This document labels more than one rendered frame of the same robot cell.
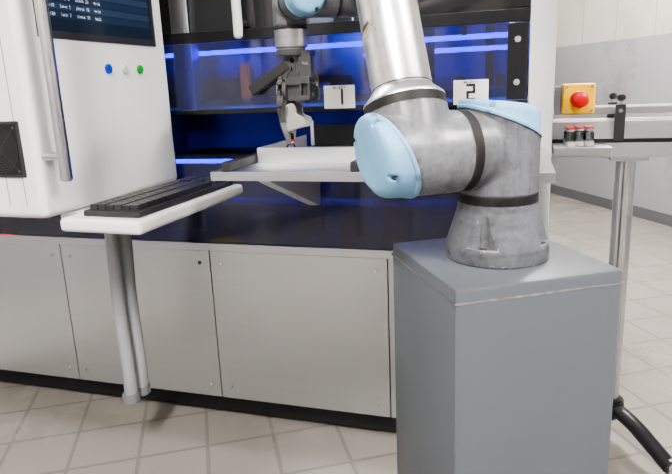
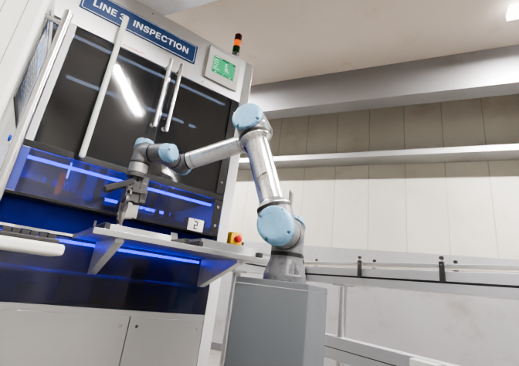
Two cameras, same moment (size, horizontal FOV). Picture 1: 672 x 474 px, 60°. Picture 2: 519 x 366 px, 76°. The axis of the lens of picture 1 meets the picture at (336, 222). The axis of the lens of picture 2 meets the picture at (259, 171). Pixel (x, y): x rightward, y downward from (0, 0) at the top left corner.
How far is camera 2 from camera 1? 86 cm
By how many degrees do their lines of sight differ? 59
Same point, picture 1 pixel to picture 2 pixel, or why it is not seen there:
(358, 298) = (101, 347)
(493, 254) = (298, 276)
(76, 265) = not seen: outside the picture
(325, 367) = not seen: outside the picture
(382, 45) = (273, 182)
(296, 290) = (49, 343)
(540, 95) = (222, 234)
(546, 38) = (228, 210)
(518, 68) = (216, 219)
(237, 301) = not seen: outside the picture
